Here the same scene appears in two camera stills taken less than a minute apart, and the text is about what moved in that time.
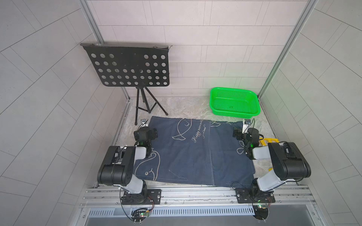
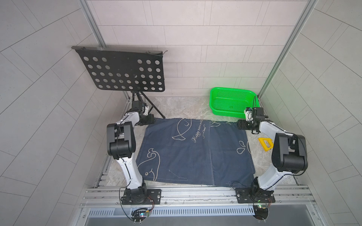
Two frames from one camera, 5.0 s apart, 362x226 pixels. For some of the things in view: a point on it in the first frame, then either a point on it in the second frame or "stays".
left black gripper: (152, 133) -> (149, 120)
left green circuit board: (139, 214) stays
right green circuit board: (261, 211) stays
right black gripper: (234, 133) -> (244, 125)
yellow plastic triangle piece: (265, 141) stays
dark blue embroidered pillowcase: (196, 151) stays
